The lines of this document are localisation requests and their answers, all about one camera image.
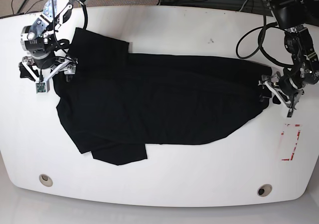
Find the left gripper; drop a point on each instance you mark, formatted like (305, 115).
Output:
(281, 89)

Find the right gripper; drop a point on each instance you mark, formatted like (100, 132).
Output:
(47, 69)

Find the black t-shirt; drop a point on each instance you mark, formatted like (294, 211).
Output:
(118, 102)

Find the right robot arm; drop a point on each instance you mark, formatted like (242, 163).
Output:
(44, 50)

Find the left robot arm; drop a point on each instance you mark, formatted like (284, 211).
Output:
(291, 16)

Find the red tape rectangle marking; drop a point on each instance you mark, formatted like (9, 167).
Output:
(288, 141)

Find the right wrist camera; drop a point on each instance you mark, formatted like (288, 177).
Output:
(42, 87)

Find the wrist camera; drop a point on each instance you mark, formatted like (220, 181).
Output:
(42, 87)
(290, 113)

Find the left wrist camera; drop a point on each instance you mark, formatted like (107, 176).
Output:
(290, 113)

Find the right table cable grommet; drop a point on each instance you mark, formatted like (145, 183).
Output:
(264, 190)

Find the table cable grommet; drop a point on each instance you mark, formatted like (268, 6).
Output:
(264, 190)
(45, 180)

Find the left table cable grommet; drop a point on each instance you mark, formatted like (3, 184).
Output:
(45, 180)

